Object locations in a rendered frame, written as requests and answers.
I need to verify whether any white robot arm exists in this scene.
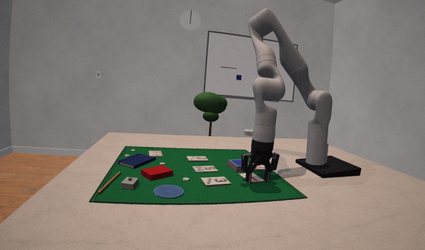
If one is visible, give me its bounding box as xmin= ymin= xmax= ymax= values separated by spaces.
xmin=244 ymin=8 xmax=333 ymax=166

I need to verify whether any blue round coaster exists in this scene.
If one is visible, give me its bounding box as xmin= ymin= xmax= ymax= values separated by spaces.
xmin=153 ymin=185 xmax=184 ymax=199

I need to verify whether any thin wooden stick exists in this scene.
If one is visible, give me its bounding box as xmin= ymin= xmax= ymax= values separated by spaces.
xmin=97 ymin=171 xmax=121 ymax=194

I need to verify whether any blue card stack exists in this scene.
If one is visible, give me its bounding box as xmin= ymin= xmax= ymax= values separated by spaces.
xmin=229 ymin=159 xmax=241 ymax=167

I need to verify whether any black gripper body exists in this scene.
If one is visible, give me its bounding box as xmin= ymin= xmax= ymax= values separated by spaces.
xmin=250 ymin=139 xmax=274 ymax=166

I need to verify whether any red flat box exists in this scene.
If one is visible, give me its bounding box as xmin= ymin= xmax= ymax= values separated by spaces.
xmin=141 ymin=165 xmax=173 ymax=181

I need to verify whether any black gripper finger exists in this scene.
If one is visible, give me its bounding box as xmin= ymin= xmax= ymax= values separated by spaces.
xmin=241 ymin=153 xmax=262 ymax=184
xmin=264 ymin=152 xmax=280 ymax=182

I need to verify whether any dark blue rectangular tile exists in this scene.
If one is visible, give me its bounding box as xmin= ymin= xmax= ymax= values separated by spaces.
xmin=117 ymin=154 xmax=156 ymax=169

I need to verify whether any blue rectangular card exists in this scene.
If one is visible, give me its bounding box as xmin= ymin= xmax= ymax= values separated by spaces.
xmin=239 ymin=173 xmax=265 ymax=183

